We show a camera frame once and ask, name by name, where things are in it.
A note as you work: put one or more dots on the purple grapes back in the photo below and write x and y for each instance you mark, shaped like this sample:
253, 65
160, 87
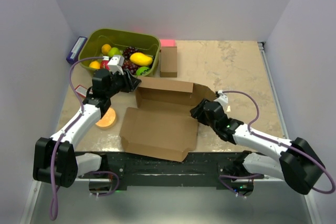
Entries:
129, 51

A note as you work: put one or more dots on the yellow mango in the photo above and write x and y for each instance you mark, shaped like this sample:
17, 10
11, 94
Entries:
141, 59

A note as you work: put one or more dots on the green pear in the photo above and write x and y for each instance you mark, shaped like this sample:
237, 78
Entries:
114, 51

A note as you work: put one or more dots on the orange round sponge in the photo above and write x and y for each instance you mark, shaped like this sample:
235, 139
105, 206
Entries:
108, 120

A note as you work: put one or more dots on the green round fruit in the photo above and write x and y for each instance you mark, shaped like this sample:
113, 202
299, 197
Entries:
142, 70

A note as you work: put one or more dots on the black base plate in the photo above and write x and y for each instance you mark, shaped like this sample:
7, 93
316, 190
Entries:
199, 169

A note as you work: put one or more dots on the small folded cardboard box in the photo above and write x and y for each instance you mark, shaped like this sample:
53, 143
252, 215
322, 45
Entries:
169, 62

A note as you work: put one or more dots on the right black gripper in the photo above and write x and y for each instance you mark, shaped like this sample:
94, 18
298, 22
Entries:
198, 112

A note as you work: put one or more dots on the pink sticky note pad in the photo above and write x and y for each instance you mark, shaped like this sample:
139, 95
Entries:
167, 42

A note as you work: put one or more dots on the large cardboard box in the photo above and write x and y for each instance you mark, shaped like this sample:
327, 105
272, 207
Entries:
161, 125

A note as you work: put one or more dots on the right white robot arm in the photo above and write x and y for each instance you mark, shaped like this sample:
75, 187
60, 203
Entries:
295, 162

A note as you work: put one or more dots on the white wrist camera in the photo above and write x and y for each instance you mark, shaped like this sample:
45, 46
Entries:
221, 98
115, 63

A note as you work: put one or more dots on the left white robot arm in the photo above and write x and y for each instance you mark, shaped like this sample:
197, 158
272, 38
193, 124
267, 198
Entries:
55, 160

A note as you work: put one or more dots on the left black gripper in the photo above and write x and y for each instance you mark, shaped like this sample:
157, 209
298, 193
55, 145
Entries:
130, 83

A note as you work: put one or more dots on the purple grapes front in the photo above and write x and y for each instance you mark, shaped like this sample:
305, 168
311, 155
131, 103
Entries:
127, 64

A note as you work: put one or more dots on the orange fruit back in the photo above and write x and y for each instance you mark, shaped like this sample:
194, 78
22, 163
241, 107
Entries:
105, 49

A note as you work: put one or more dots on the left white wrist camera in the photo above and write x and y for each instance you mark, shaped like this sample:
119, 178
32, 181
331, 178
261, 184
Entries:
115, 63

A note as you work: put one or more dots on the red rectangular packet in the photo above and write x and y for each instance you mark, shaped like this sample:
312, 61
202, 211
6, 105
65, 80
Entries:
82, 91

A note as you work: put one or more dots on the orange fruit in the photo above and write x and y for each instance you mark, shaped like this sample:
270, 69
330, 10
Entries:
94, 65
105, 49

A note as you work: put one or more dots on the olive green plastic bin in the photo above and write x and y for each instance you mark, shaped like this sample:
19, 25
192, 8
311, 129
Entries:
147, 44

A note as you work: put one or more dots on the purple rectangular box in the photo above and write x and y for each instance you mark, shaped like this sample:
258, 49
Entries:
73, 54

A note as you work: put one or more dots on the orange fruit front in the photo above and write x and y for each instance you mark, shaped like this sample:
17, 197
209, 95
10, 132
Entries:
94, 65

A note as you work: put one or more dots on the purple grapes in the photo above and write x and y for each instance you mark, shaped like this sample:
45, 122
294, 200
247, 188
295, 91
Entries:
129, 51
127, 64

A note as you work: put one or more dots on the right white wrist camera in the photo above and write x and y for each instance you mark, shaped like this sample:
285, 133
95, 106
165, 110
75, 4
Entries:
221, 98

